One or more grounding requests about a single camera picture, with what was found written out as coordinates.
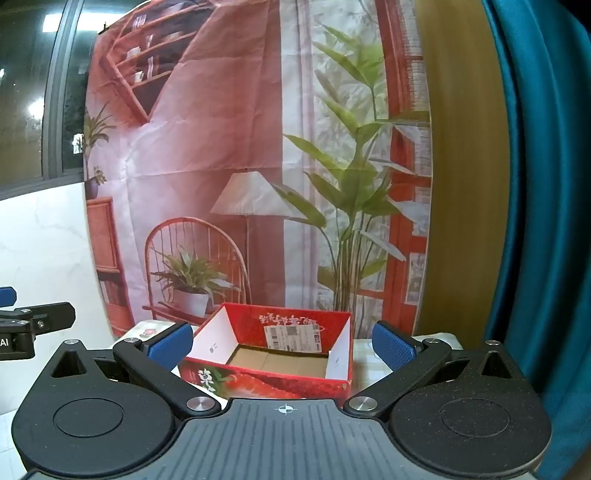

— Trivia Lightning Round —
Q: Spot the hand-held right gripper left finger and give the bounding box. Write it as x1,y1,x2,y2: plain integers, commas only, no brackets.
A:
47,322,222,422

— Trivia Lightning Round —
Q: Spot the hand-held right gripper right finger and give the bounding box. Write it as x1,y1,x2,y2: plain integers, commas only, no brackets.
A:
342,320,523,421

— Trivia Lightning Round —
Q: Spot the red strawberry cardboard box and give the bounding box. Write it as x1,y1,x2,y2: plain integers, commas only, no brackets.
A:
179,302,355,401

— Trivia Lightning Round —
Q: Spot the green checked tablecloth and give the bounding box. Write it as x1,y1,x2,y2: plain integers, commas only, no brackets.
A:
113,318,465,407

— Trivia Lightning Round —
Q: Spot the window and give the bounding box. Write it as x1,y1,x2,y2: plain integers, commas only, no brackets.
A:
0,0,105,201

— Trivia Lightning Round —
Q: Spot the teal curtain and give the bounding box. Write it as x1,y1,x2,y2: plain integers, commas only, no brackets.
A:
482,0,591,480

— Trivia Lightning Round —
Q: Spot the printed wall cloth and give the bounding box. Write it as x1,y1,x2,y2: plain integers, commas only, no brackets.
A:
83,0,432,342

